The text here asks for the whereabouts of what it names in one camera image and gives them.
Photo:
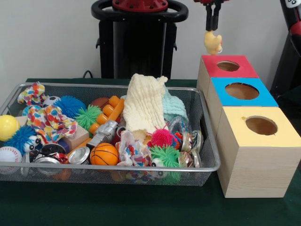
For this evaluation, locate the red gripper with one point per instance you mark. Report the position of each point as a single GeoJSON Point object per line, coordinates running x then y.
{"type": "Point", "coordinates": [202, 1]}

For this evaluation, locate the yellow plush toy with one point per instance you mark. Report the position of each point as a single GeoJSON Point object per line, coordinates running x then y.
{"type": "Point", "coordinates": [212, 42]}

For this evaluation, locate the cream knitted cloth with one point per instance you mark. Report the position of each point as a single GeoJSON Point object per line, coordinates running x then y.
{"type": "Point", "coordinates": [143, 106]}

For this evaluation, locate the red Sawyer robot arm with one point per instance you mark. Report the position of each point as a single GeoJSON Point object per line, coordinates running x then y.
{"type": "Point", "coordinates": [141, 4]}

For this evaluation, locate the wooden box with three holes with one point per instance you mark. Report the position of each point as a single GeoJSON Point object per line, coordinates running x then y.
{"type": "Point", "coordinates": [256, 164]}

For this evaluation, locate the black upright panel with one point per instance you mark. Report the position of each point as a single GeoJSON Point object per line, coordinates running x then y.
{"type": "Point", "coordinates": [282, 77]}

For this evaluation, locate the light blue waffle cloth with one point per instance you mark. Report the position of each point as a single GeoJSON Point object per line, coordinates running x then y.
{"type": "Point", "coordinates": [174, 106]}

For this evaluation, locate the dark green side table cloth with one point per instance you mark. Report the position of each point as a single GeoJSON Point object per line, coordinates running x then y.
{"type": "Point", "coordinates": [292, 99]}

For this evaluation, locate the green spiky rubber ball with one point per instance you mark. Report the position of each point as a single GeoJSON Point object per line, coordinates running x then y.
{"type": "Point", "coordinates": [165, 154]}

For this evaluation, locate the blue spiky rubber ball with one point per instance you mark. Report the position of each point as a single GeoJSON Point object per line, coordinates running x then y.
{"type": "Point", "coordinates": [69, 106]}

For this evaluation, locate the orange toy basketball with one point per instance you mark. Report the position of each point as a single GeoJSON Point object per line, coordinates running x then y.
{"type": "Point", "coordinates": [104, 154]}

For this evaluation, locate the yellow plastic ball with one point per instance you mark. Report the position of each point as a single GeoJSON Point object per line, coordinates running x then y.
{"type": "Point", "coordinates": [8, 127]}

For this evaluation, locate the white toy baseball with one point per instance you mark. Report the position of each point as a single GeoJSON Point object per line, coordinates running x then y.
{"type": "Point", "coordinates": [9, 154]}

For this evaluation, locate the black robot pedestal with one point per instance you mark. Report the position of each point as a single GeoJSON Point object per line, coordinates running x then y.
{"type": "Point", "coordinates": [141, 47]}

